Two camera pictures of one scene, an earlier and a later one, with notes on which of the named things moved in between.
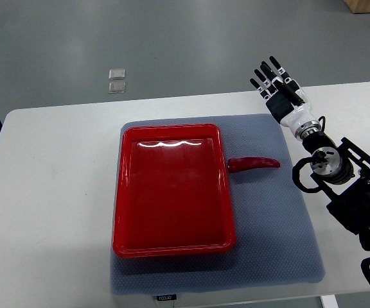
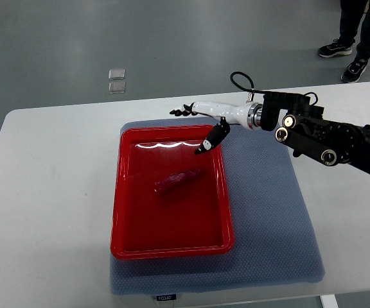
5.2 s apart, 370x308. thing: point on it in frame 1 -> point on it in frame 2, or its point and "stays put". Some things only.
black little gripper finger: x=260 y=89 -> x=186 y=113
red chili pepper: x=238 y=164 -> x=176 y=179
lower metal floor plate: x=116 y=87 stays put
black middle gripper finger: x=277 y=81 -> x=184 y=112
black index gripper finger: x=281 y=71 -> x=188 y=108
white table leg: x=329 y=301 stays put
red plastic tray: x=173 y=194 stays put
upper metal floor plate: x=115 y=74 stays put
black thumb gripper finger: x=291 y=95 -> x=215 y=138
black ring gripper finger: x=270 y=87 -> x=178 y=113
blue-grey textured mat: x=275 y=240 stays put
